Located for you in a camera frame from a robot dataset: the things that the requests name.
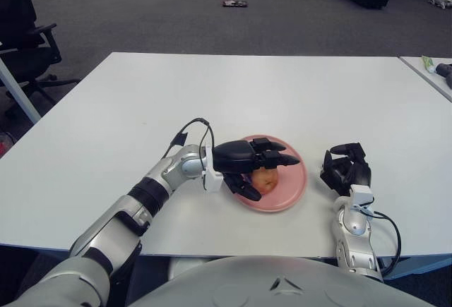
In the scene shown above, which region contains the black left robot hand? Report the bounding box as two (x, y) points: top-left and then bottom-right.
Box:
(213, 137), (302, 202)

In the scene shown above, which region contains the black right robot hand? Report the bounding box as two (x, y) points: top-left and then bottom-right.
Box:
(319, 142), (373, 197)

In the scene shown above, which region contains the red-yellow apple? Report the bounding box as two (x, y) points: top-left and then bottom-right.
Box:
(249, 167), (279, 195)

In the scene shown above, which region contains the pink round plate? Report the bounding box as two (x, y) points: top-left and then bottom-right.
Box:
(225, 133), (307, 213)

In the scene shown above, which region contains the green white tube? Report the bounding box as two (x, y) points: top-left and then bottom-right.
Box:
(421, 55), (436, 74)

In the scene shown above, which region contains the grey robot torso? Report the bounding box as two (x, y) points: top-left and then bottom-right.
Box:
(126, 255), (437, 307)

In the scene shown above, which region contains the white desk leg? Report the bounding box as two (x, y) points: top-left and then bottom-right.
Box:
(0, 54), (42, 124)

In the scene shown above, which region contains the black office chair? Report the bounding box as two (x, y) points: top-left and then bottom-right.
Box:
(0, 0), (81, 116)

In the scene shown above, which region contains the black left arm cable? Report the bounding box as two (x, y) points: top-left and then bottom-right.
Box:
(164, 118), (216, 181)

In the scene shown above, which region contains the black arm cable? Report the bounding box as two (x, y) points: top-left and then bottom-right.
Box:
(372, 210), (402, 276)
(164, 118), (216, 181)

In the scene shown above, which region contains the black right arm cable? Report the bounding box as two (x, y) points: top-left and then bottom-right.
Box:
(372, 210), (402, 276)

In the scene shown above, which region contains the blue-grey table frame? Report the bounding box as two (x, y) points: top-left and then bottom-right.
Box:
(379, 255), (452, 282)

